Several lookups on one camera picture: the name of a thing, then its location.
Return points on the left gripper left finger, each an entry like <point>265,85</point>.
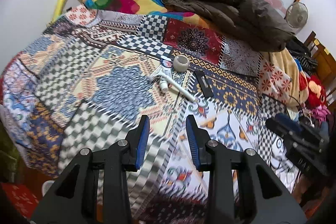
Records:
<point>72,198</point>

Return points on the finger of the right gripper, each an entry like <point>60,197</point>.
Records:
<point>298,132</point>

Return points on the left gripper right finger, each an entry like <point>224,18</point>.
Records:
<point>242,187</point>

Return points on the red plush toy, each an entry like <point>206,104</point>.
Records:
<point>317,93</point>

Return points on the black rectangular clip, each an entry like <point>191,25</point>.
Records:
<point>204,84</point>

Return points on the patchwork patterned bedsheet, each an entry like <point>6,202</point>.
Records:
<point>84,83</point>

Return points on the white standing fan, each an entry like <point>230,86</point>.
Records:
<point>297,15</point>

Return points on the brown puffer jacket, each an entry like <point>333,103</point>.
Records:
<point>253,21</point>

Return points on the grey tape roll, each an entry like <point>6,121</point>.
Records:
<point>181,63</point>

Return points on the white disposable razor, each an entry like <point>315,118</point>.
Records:
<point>167,78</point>

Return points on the small toothpaste tube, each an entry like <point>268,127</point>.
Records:
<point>167,63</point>

